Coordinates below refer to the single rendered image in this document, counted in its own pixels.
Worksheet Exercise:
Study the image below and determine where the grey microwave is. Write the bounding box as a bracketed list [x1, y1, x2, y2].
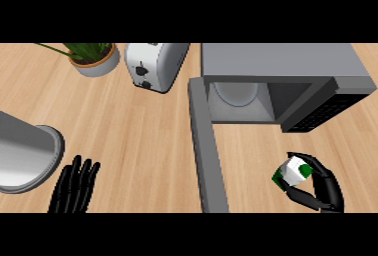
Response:
[200, 42, 378, 134]

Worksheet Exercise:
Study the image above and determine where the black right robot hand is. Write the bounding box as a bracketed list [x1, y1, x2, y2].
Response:
[281, 151, 346, 214]

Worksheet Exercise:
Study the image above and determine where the grey microwave door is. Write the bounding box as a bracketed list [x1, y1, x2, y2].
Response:
[187, 77, 232, 214]

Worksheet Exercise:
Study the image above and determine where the white and green milk carton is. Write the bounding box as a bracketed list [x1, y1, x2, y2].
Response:
[271, 156, 315, 192]

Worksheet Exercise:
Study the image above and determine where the white toaster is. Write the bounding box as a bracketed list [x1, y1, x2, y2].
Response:
[123, 42, 192, 95]

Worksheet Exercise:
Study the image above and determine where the large grey metal pot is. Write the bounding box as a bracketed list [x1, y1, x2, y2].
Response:
[0, 111, 67, 195]

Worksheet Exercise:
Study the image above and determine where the potted green plant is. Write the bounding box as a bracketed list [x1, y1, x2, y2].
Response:
[34, 42, 123, 78]

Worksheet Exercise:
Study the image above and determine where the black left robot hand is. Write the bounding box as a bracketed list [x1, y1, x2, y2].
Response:
[46, 154, 102, 214]

